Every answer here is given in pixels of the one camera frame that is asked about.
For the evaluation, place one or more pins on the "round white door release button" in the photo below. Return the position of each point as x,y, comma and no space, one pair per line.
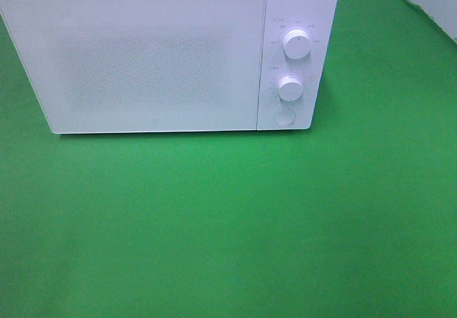
284,117

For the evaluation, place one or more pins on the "white microwave knob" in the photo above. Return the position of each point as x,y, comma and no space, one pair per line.
296,43
290,88

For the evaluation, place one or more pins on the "white microwave door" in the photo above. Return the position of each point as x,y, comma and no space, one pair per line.
102,66

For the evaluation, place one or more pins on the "green table cloth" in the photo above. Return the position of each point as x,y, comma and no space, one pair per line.
354,217

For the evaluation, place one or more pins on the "white microwave oven body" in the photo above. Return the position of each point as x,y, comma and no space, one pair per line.
300,7

